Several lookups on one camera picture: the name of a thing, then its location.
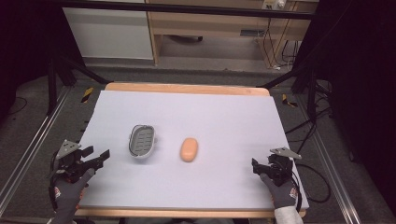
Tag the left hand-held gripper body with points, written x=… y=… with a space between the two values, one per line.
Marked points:
x=67 y=161

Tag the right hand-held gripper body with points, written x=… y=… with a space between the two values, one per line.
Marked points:
x=285 y=168

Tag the grey soap dish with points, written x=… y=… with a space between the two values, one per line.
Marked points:
x=142 y=141

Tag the person's right hand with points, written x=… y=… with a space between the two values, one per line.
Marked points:
x=281 y=193

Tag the person's left hand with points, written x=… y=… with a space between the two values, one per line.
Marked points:
x=67 y=196

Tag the black and yellow floor marker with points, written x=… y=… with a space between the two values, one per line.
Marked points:
x=289 y=101
x=87 y=95

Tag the white foam mat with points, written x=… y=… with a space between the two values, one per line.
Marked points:
x=218 y=124

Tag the black stand legs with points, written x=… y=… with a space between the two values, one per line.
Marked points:
x=52 y=87
x=311 y=93

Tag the black curtain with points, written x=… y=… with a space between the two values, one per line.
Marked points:
x=364 y=93
x=25 y=40

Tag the wooden table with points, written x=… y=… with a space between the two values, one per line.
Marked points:
x=186 y=89

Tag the white cabinet panel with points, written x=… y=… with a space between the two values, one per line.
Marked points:
x=109 y=34

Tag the wooden desk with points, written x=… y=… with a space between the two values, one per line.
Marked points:
x=211 y=25

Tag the white power strip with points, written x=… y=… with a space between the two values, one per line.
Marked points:
x=274 y=4

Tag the metal floor rail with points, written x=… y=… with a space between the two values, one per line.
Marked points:
x=34 y=146
x=330 y=174

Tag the black horizontal frame bar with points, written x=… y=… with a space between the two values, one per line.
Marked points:
x=186 y=8

